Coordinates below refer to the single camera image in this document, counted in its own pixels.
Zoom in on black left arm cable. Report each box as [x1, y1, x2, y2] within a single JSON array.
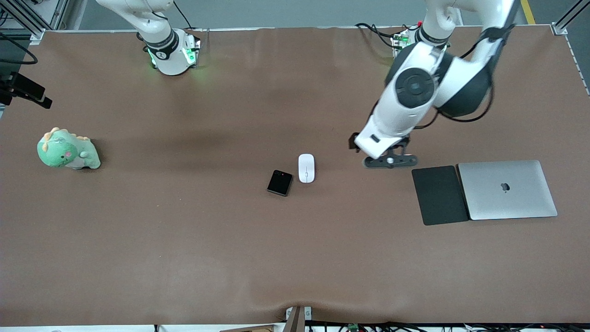
[[413, 25, 516, 130]]

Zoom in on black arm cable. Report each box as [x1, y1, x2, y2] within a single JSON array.
[[413, 25, 516, 130], [0, 31, 38, 65]]

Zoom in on black square phone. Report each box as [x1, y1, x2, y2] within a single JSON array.
[[267, 170, 294, 197]]

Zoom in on black left base cables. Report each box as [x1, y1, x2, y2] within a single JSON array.
[[355, 22, 399, 49]]

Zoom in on brown table cover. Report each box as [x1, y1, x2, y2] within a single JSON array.
[[0, 25, 590, 326]]

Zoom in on green-lit left base box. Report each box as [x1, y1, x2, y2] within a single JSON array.
[[391, 29, 415, 59]]

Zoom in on black mouse pad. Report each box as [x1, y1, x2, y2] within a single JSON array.
[[411, 166, 470, 226]]

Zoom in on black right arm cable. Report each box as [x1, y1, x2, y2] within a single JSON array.
[[0, 31, 38, 65]]

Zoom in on green-lit right base box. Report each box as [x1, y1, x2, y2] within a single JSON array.
[[181, 29, 202, 69]]

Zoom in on silver closed laptop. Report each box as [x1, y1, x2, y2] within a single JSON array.
[[458, 160, 558, 221]]

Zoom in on green dinosaur plush toy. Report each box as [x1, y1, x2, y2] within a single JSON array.
[[37, 127, 101, 170]]

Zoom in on green-lit base box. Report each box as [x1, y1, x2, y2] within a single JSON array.
[[391, 29, 415, 59], [181, 29, 202, 69]]

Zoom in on grey metal table bracket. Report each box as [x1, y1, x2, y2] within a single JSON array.
[[284, 305, 313, 332]]

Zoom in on aluminium frame profiles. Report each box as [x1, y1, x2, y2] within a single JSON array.
[[0, 0, 70, 44]]

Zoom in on aluminium frame post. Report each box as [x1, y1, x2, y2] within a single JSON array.
[[551, 0, 590, 35]]

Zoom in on white computer mouse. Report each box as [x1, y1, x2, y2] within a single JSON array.
[[298, 154, 316, 184]]

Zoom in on black right base cable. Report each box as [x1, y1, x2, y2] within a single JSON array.
[[173, 0, 193, 30]]

